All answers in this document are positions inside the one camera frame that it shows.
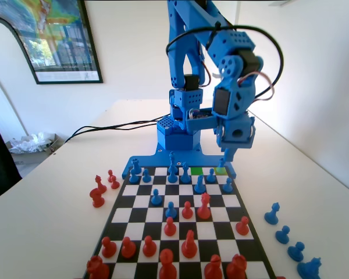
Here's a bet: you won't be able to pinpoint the blue queen chess piece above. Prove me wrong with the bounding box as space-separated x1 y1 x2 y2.
296 256 323 279

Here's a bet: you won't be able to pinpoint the black framed map poster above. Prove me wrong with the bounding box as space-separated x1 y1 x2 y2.
0 0 104 85

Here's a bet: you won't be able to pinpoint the crumpled white paper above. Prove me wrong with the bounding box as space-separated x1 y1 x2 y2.
9 131 52 154

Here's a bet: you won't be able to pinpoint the blue base mounting plate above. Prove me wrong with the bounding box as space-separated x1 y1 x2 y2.
121 141 238 180

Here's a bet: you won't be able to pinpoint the captured red chess pieces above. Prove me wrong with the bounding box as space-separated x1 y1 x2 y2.
89 188 106 209

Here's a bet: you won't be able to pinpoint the red knight chess piece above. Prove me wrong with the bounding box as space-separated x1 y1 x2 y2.
181 229 198 259

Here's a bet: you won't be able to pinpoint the white curved panel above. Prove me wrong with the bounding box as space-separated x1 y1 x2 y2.
0 16 38 140

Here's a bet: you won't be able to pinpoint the cardboard box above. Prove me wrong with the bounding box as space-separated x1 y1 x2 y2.
5 132 62 163

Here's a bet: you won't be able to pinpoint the black white chessboard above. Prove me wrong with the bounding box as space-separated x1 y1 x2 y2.
81 166 277 279

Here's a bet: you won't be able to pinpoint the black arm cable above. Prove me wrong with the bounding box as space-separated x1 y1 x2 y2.
165 23 285 101

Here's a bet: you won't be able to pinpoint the black power cable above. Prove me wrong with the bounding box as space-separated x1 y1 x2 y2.
63 115 171 145
72 130 158 138

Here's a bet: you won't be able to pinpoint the black chair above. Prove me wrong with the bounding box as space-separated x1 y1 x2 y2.
0 115 23 204

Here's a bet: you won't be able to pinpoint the red white servo wires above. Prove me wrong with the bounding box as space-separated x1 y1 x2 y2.
237 71 276 102

